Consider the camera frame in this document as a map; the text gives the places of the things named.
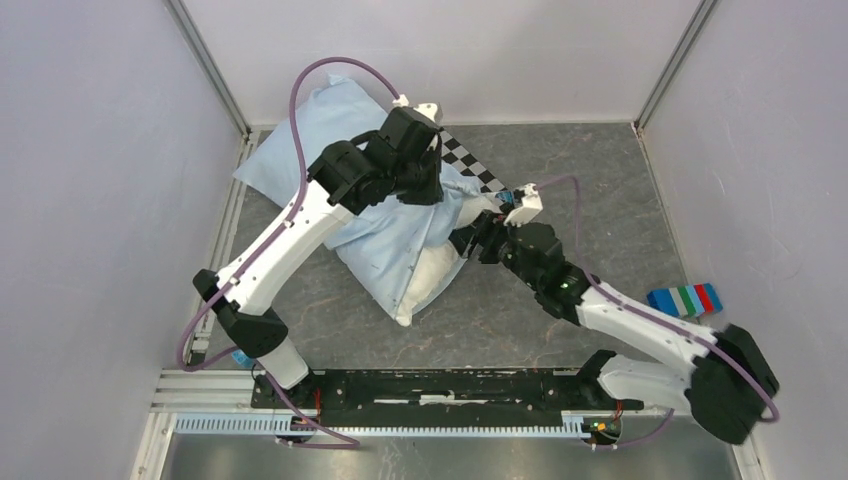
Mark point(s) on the small blue object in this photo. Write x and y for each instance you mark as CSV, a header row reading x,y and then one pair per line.
x,y
243,360

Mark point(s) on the aluminium rail frame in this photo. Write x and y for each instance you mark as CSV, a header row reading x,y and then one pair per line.
x,y
207,391

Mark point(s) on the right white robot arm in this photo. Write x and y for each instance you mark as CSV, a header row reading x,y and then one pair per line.
x,y
720,377

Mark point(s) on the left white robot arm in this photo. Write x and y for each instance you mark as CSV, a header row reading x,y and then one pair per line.
x,y
347,177

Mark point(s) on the white slotted cable duct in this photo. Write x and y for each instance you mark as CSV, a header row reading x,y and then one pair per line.
x,y
290,426

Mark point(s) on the light blue pillowcase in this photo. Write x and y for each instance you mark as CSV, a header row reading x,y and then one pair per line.
x,y
382,245

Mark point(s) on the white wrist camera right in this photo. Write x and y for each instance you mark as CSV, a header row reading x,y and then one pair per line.
x,y
528,205

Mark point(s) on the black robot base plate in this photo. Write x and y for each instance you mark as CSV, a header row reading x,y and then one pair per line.
x,y
525,397

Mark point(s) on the red blue green blocks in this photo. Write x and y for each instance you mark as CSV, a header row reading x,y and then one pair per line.
x,y
689,301

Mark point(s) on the white pillow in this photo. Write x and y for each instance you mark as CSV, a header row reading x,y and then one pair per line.
x,y
437,266

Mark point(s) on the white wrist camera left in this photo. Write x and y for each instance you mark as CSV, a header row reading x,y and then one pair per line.
x,y
430,110

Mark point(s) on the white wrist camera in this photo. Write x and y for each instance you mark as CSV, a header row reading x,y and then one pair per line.
x,y
528,205
430,110

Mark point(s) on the black white checkerboard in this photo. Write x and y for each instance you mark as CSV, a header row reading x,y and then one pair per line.
x,y
458,157

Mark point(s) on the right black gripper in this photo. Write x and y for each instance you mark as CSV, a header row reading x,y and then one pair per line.
x,y
485,232

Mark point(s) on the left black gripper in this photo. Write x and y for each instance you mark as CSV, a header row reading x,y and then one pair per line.
x,y
434,193

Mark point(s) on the blue white pillow label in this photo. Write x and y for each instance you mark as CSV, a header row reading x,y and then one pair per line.
x,y
506,197

